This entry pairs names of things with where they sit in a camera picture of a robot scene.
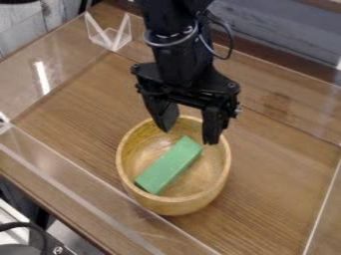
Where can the brown wooden bowl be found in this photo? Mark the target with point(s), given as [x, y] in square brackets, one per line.
[198, 186]

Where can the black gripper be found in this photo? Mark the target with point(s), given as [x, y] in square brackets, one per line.
[182, 78]

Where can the green rectangular block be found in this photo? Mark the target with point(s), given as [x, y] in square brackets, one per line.
[168, 166]

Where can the black metal frame piece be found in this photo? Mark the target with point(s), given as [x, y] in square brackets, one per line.
[43, 241]

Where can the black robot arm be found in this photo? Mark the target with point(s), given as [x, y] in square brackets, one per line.
[178, 17]

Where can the clear acrylic corner bracket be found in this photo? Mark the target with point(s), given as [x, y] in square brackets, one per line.
[110, 38]

